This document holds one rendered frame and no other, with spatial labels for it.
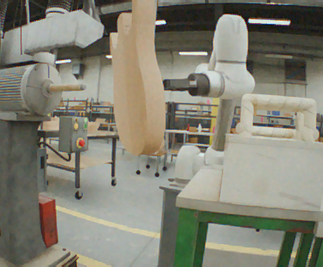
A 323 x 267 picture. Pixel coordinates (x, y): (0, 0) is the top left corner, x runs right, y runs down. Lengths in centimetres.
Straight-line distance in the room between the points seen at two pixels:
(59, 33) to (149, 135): 60
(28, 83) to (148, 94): 71
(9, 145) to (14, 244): 54
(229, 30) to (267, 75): 1145
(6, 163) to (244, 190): 107
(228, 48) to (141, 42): 32
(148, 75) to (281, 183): 41
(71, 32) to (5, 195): 87
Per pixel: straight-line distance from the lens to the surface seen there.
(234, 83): 76
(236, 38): 76
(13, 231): 136
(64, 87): 105
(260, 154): 58
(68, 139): 130
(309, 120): 61
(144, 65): 51
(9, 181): 126
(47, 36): 100
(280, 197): 61
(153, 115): 49
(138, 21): 53
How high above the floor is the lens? 113
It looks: 3 degrees down
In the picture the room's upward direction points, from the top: 4 degrees clockwise
